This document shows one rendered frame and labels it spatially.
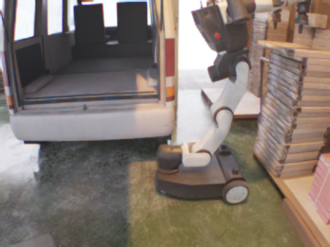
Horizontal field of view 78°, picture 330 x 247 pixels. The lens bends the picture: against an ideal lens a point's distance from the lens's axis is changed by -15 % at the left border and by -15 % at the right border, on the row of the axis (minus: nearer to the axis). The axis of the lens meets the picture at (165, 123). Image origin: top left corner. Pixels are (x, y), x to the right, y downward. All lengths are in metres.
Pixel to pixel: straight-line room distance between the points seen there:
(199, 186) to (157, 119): 0.62
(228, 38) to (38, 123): 1.58
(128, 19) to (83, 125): 2.14
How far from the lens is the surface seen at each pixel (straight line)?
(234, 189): 1.73
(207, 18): 1.42
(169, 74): 1.87
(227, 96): 1.60
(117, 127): 1.92
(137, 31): 3.70
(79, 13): 3.79
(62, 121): 1.99
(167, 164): 1.74
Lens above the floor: 1.25
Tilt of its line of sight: 26 degrees down
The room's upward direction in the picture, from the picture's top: straight up
